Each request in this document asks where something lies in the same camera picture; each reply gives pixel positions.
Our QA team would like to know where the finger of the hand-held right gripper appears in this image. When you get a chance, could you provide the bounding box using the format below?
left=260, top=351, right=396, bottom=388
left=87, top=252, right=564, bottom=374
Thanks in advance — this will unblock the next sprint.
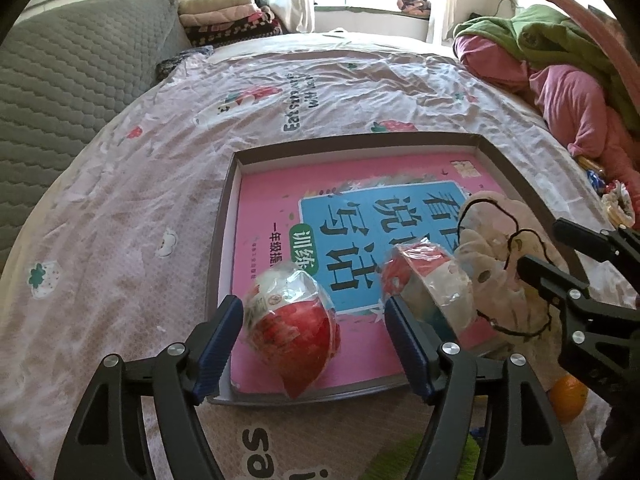
left=552, top=217, right=640, bottom=281
left=516, top=254, right=606, bottom=321

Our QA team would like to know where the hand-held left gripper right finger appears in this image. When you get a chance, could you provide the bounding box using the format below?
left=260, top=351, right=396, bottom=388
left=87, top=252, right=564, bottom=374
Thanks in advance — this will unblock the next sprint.
left=384, top=296, right=576, bottom=480

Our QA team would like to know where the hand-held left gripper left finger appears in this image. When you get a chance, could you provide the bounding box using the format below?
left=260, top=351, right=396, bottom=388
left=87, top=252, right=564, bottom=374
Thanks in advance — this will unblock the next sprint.
left=52, top=294, right=245, bottom=480

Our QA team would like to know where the white pouch with black string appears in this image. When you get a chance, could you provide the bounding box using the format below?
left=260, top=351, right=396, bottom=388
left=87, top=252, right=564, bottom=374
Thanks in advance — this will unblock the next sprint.
left=457, top=190, right=571, bottom=356

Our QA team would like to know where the orange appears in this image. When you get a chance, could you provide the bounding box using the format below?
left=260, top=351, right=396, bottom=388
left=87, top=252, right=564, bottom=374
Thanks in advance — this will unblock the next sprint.
left=547, top=374, right=591, bottom=423

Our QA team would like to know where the red jelly cup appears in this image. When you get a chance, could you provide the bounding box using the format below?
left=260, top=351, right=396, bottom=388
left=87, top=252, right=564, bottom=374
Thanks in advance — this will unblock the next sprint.
left=380, top=242, right=473, bottom=346
left=242, top=267, right=342, bottom=401

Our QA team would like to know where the grey shallow cardboard box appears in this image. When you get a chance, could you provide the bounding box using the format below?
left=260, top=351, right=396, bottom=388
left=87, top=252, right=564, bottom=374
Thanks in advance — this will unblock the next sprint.
left=205, top=131, right=591, bottom=406

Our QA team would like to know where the pink and blue book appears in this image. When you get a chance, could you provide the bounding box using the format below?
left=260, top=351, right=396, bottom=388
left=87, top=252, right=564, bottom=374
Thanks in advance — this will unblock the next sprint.
left=231, top=152, right=521, bottom=393

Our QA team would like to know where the pile of pink green quilts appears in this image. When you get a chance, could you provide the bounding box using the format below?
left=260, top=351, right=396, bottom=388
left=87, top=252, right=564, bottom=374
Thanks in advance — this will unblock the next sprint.
left=457, top=35, right=640, bottom=196

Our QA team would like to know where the green blanket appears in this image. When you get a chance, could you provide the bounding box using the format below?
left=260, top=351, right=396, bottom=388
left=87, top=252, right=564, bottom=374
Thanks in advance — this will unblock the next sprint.
left=452, top=4, right=640, bottom=126

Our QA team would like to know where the dark blue patterned cloth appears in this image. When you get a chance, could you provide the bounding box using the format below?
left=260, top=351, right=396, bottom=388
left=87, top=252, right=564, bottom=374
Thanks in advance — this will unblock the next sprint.
left=156, top=46, right=216, bottom=81

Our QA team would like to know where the grey quilted headboard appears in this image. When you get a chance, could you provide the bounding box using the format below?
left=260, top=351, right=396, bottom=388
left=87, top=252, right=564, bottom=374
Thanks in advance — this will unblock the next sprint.
left=0, top=0, right=193, bottom=271

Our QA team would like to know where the dark checkered folded blanket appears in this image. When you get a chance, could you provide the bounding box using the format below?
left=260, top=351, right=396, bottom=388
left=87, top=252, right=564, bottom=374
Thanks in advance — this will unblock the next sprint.
left=187, top=12, right=283, bottom=48

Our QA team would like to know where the pink folded blanket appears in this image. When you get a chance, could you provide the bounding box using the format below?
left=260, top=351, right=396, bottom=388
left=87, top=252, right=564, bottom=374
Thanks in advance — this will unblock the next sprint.
left=180, top=7, right=261, bottom=28

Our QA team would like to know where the cream folded blanket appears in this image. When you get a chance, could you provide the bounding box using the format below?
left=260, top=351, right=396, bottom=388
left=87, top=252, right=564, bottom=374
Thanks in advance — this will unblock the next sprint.
left=179, top=0, right=256, bottom=16

